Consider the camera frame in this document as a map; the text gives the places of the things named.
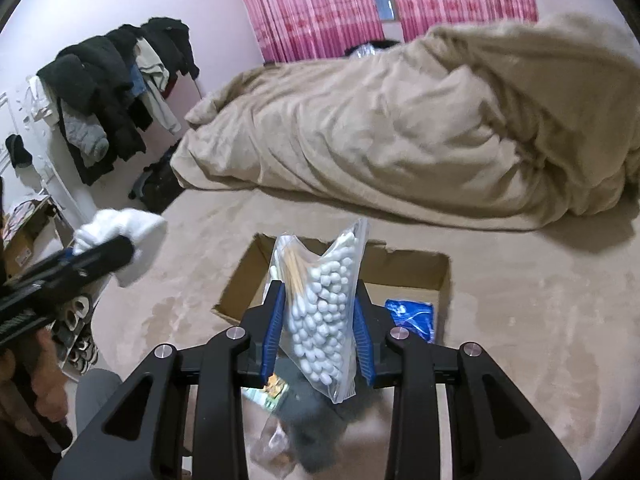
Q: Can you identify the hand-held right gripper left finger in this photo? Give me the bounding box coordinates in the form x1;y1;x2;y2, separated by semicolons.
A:
52;280;288;480

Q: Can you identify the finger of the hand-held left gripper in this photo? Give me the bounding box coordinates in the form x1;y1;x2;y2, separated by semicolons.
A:
20;236;136;288

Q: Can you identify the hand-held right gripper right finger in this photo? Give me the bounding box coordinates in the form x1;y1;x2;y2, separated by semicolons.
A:
352;282;583;480

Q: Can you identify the clear bag of cotton swabs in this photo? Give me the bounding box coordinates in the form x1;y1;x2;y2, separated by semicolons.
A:
270;217;371;406

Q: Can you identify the white cloth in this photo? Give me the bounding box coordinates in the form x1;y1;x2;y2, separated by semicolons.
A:
72;209;168;289

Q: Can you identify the blue plastic packet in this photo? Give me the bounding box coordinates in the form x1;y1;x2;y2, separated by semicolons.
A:
384;299;435;345

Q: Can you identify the row of shoes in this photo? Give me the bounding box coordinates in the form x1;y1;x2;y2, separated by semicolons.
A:
50;294;99;375

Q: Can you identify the brown cardboard storage box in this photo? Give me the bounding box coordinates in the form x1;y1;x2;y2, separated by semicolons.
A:
0;197;67;282

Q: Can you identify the green and orange packet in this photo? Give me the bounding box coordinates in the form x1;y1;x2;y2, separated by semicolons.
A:
242;372;292;414

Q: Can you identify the black bag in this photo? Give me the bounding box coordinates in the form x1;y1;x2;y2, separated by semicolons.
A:
128;147;184;214

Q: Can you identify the grey cloth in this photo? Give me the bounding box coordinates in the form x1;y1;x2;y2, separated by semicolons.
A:
277;375;388;476

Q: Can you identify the person's leg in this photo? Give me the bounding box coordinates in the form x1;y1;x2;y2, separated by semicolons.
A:
74;367;124;438

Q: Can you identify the clear plastic bag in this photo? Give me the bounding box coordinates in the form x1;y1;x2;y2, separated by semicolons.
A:
247;417;301;470

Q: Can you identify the grey puffer jacket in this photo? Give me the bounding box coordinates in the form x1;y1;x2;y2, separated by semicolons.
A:
60;108;110;159

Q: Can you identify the black hat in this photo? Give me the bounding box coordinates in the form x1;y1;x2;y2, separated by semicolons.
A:
5;134;34;169

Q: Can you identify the pile of dark hanging clothes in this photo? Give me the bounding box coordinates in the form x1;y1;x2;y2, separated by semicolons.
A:
37;17;201;187

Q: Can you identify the beige hanging garment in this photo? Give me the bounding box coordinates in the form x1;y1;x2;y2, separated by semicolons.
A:
134;39;182;136

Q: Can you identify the beige blanket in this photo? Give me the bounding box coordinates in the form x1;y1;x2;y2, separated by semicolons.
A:
170;10;640;233

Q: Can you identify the dark item behind blanket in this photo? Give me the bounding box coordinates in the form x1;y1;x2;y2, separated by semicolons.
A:
345;40;402;59

